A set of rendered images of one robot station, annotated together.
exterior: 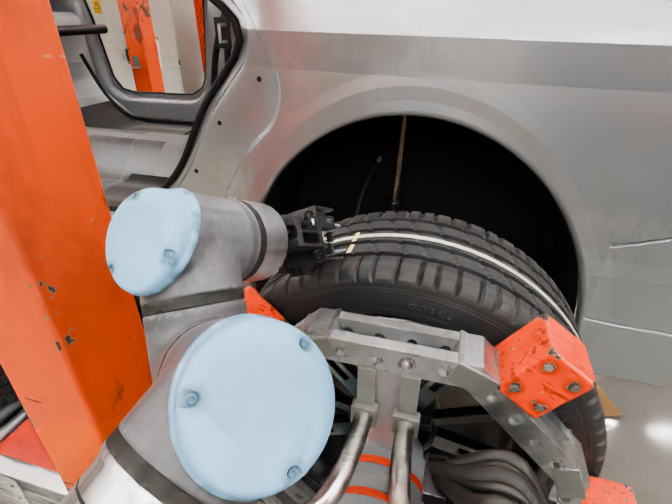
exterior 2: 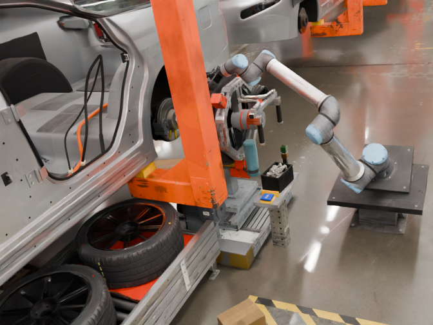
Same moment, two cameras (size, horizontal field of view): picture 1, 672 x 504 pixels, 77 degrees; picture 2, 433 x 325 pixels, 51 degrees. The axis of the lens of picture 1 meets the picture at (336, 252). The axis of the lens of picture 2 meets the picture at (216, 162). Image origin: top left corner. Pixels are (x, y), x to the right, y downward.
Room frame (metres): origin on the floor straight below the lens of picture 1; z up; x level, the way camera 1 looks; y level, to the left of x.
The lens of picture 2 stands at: (-0.18, 2.87, 2.04)
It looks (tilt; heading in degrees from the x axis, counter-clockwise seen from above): 26 degrees down; 286
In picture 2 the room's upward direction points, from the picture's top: 11 degrees counter-clockwise
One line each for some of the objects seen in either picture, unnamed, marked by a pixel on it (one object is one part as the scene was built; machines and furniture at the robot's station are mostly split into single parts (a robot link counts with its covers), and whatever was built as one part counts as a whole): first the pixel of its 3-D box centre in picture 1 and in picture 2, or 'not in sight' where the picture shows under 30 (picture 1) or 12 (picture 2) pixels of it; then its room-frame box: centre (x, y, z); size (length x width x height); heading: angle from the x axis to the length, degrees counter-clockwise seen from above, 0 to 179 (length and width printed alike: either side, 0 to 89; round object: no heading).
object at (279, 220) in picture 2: not in sight; (279, 218); (0.20, 0.23, 0.21); 0.10 x 0.10 x 0.42; 74
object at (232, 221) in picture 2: not in sight; (229, 205); (0.61, -0.08, 0.13); 0.50 x 0.36 x 0.10; 74
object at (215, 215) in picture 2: not in sight; (197, 212); (0.79, 0.19, 0.26); 0.42 x 0.18 x 0.35; 164
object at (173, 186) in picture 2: not in sight; (163, 173); (0.90, 0.37, 0.69); 0.52 x 0.17 x 0.35; 164
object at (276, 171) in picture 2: not in sight; (277, 176); (0.18, 0.17, 0.51); 0.20 x 0.14 x 0.13; 65
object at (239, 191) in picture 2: not in sight; (229, 181); (0.60, -0.13, 0.32); 0.40 x 0.30 x 0.28; 74
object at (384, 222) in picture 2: not in sight; (379, 199); (-0.50, -0.05, 0.15); 0.60 x 0.60 x 0.30; 75
